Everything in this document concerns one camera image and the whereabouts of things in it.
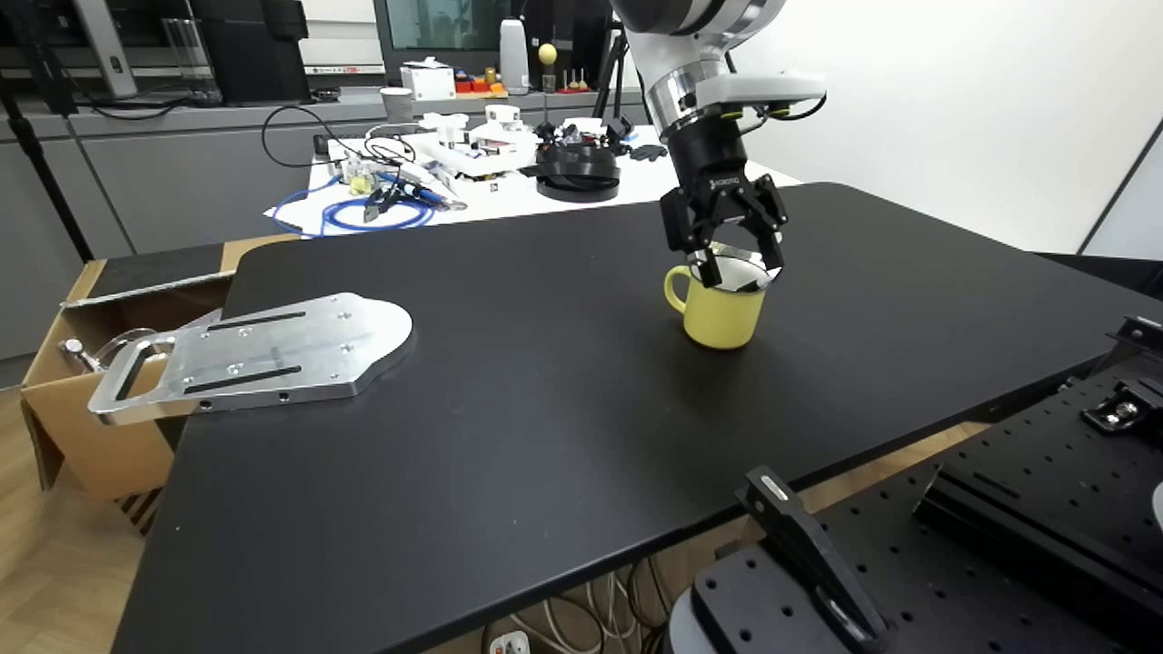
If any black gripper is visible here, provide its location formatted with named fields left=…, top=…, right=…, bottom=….
left=661, top=113, right=784, bottom=287

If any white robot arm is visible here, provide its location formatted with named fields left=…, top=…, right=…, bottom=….
left=614, top=0, right=784, bottom=287

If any yellow enamel mug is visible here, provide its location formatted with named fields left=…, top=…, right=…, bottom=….
left=661, top=257, right=770, bottom=354

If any black round device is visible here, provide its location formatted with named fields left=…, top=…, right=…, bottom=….
left=534, top=127, right=620, bottom=205

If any white electronics clutter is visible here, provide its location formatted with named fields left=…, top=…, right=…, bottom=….
left=333, top=103, right=537, bottom=195

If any white canister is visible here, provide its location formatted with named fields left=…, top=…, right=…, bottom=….
left=499, top=19, right=529, bottom=96

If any computer monitor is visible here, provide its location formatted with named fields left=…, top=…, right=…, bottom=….
left=373, top=0, right=523, bottom=75

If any white rice cooker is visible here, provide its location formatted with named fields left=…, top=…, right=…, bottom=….
left=400, top=58, right=453, bottom=103

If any black optical breadboard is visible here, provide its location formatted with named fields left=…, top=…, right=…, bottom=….
left=665, top=317, right=1163, bottom=654

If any aluminium mounting plate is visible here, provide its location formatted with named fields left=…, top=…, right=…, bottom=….
left=88, top=289, right=415, bottom=426

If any cardboard box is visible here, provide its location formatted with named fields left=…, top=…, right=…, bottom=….
left=17, top=232, right=292, bottom=535

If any black light stand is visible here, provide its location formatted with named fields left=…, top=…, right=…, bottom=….
left=0, top=46, right=96, bottom=266

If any grey wrist camera bar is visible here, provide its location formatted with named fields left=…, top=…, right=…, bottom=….
left=693, top=71, right=829, bottom=121

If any blue cable coil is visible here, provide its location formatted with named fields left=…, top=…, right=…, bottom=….
left=319, top=190, right=441, bottom=237

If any black rail bracket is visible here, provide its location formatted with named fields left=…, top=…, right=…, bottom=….
left=915, top=470, right=1163, bottom=645

